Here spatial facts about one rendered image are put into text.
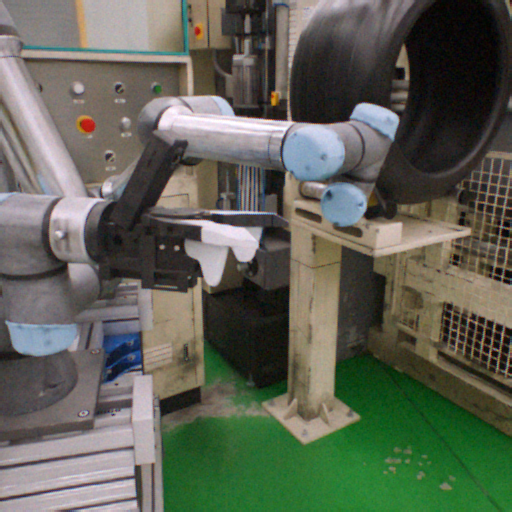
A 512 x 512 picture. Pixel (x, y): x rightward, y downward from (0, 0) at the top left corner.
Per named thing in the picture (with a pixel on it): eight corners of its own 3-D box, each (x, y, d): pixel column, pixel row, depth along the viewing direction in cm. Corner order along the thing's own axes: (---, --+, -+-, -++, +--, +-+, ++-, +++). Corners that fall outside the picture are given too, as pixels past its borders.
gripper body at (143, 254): (216, 277, 60) (121, 268, 62) (217, 204, 58) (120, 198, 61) (192, 294, 52) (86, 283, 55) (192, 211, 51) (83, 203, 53)
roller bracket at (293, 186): (284, 204, 154) (285, 171, 151) (380, 189, 174) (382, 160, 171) (290, 206, 151) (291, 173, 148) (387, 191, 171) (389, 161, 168)
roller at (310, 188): (299, 181, 151) (311, 178, 154) (299, 196, 153) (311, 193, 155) (385, 204, 124) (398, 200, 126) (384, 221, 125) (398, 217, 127)
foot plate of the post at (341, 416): (261, 405, 200) (261, 396, 198) (315, 384, 213) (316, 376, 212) (303, 445, 178) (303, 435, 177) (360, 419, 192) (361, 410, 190)
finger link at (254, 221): (276, 257, 64) (205, 261, 60) (278, 210, 62) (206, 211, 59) (287, 262, 61) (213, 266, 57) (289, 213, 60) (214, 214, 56)
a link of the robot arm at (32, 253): (14, 249, 66) (2, 184, 64) (92, 256, 64) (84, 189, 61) (-35, 271, 59) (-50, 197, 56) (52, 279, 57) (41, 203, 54)
